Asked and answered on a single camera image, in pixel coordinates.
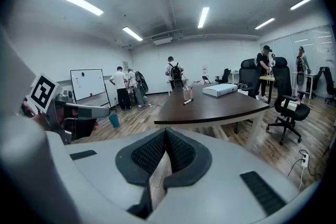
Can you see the black office chair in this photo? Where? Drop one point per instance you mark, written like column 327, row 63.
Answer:
column 248, row 73
column 225, row 74
column 284, row 81
column 328, row 81

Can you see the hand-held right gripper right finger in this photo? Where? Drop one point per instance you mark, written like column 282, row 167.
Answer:
column 225, row 165

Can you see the white pen with black cap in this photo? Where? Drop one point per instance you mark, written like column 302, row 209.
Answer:
column 188, row 102

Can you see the ceiling air conditioner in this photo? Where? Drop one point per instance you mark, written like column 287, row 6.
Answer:
column 162, row 40

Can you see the red object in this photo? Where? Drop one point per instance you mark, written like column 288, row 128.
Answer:
column 189, row 88

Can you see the whiteboard on wheeled stand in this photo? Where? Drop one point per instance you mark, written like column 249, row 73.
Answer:
column 88, row 84

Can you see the white desk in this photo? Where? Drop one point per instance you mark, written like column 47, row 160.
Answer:
column 235, row 74
column 312, row 78

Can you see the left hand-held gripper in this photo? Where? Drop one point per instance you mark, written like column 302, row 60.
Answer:
column 43, row 93

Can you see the black folding chair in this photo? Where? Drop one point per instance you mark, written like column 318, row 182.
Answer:
column 206, row 79

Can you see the ceiling light strip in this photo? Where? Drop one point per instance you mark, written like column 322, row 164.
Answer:
column 203, row 17
column 304, row 1
column 264, row 23
column 132, row 33
column 78, row 2

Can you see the pink mesh pen holder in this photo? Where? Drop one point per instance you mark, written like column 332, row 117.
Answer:
column 187, row 95

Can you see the white and red wall poster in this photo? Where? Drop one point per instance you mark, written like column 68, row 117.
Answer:
column 204, row 69

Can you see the dark wooden table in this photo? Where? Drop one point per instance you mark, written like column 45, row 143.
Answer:
column 210, row 108

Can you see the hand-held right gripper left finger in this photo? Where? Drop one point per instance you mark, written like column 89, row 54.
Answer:
column 99, row 165

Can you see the teal waste bin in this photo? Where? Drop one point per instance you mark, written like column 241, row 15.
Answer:
column 114, row 120

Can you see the white power strip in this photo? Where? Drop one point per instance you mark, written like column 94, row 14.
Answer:
column 304, row 161

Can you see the flat white box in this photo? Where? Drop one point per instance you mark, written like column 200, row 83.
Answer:
column 219, row 89

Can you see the light wooden table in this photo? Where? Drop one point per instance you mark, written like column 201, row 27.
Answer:
column 267, row 78

